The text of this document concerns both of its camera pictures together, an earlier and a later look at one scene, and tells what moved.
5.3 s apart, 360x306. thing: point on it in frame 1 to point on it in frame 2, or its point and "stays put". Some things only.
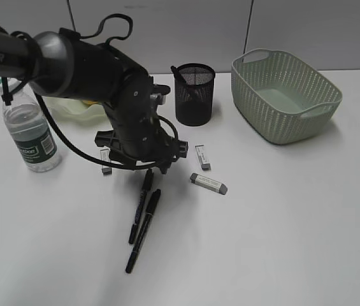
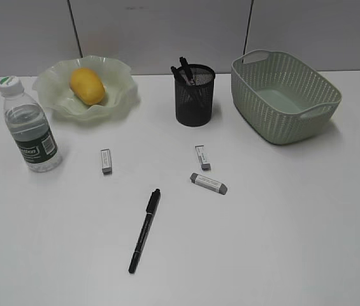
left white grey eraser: x=106 y=155 stays put
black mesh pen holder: x=194 y=85 stays put
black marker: x=148 y=182 to x=193 y=80
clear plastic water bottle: x=31 y=132 stays put
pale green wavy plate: x=74 y=116 to x=122 y=94
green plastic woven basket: x=280 y=99 stays put
